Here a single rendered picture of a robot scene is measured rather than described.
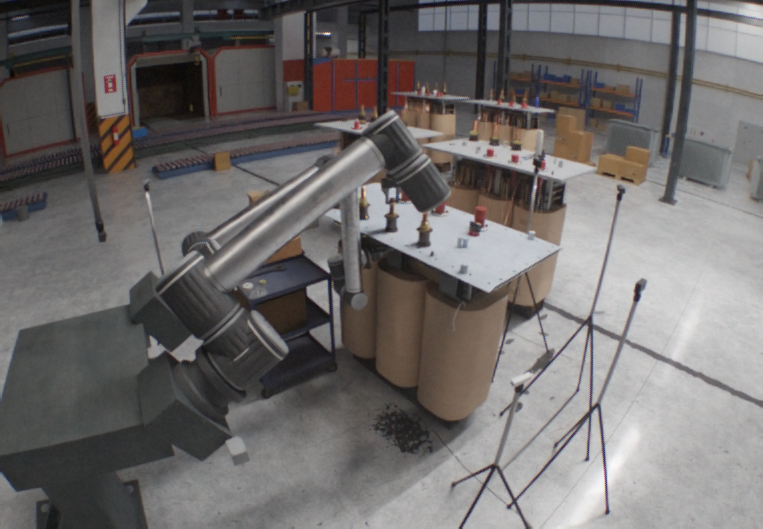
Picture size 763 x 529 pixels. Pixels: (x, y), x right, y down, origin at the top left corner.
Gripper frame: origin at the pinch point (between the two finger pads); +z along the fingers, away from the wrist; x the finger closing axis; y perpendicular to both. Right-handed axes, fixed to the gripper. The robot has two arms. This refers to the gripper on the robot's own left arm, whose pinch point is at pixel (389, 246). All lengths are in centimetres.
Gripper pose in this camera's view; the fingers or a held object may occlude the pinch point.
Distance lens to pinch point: 260.8
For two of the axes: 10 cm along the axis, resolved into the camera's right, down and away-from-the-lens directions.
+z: 9.2, -3.2, 2.4
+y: -1.8, -8.7, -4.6
